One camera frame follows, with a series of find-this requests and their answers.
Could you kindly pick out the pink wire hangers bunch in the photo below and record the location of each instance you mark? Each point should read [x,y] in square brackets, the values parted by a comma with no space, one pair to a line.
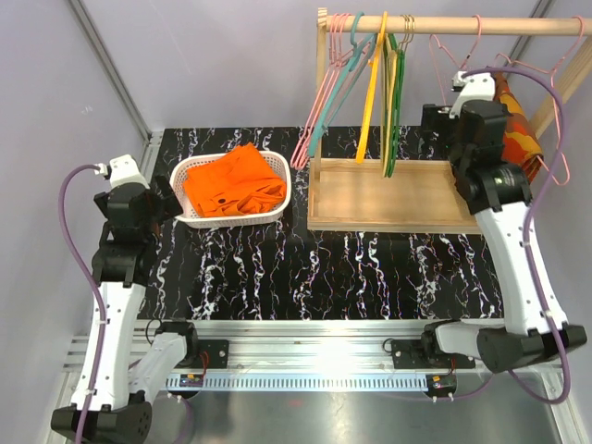
[331,61]

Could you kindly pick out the green plastic hanger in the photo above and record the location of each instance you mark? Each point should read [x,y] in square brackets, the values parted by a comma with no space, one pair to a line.
[391,91]

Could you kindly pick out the camouflage orange trousers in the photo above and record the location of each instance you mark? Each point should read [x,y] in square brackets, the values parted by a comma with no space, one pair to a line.
[521,146]

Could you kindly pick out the wooden clothes rack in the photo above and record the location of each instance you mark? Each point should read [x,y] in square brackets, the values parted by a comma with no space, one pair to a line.
[348,196]

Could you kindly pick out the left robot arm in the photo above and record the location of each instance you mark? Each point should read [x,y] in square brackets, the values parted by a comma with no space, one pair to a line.
[113,401]

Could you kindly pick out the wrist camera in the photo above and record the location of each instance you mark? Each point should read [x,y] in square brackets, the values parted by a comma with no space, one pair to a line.
[472,87]
[121,170]

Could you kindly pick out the aluminium corner frame post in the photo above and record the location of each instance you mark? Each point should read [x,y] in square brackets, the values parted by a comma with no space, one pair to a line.
[151,139]

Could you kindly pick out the white perforated plastic basket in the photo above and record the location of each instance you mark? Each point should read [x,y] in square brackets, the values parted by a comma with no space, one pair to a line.
[191,219]

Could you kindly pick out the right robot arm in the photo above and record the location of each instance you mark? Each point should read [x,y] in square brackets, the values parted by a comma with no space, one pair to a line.
[535,329]

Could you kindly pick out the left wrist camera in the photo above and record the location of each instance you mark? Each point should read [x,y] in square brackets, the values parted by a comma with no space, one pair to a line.
[121,170]

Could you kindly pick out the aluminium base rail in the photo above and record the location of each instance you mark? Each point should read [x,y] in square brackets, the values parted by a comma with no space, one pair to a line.
[303,356]

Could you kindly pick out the yellow plastic hanger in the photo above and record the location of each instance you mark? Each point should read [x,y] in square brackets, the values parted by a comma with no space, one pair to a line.
[376,65]

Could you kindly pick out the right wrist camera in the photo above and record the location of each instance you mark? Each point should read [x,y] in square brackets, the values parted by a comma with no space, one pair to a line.
[472,87]

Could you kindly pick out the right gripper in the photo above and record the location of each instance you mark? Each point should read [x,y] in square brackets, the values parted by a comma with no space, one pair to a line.
[437,119]

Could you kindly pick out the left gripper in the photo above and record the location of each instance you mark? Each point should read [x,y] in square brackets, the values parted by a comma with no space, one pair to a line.
[167,199]

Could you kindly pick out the teal plastic hanger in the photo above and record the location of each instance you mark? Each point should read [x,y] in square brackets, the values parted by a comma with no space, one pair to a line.
[361,51]

